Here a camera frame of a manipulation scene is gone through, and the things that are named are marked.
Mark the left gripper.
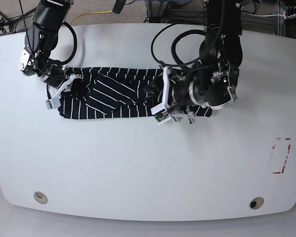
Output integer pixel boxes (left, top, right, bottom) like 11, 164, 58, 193
144, 63, 237, 123

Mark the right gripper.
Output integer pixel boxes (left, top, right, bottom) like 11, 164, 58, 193
19, 48, 85, 96

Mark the navy white striped T-shirt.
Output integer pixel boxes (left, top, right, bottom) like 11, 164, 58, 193
58, 66, 212, 120

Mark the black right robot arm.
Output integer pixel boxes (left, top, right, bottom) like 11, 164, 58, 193
19, 0, 77, 99

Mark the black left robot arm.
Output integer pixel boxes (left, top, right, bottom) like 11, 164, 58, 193
58, 0, 243, 124

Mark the black tripod stand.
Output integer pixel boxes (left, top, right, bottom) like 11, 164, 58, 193
0, 0, 39, 35

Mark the red tape rectangle marking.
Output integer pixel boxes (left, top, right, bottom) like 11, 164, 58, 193
269, 137, 292, 174

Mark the white power strip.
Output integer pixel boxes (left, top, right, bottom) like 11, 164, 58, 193
284, 6, 296, 19

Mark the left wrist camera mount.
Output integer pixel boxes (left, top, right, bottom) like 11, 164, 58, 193
151, 67, 178, 125

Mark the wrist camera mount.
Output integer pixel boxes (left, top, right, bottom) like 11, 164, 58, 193
151, 67, 178, 125
45, 79, 74, 110

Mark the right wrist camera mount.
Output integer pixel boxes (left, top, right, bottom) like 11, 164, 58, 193
45, 79, 74, 110

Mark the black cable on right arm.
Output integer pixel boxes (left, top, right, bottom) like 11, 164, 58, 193
18, 0, 78, 65

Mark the yellow cable on floor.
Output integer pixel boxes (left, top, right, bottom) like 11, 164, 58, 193
70, 9, 113, 25

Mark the left table cable grommet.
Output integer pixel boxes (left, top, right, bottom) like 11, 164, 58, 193
34, 192, 48, 204

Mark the table cable grommet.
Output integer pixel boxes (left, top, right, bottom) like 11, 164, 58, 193
34, 192, 48, 204
249, 197, 264, 210

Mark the right table cable grommet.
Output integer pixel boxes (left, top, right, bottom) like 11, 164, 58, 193
249, 197, 264, 210

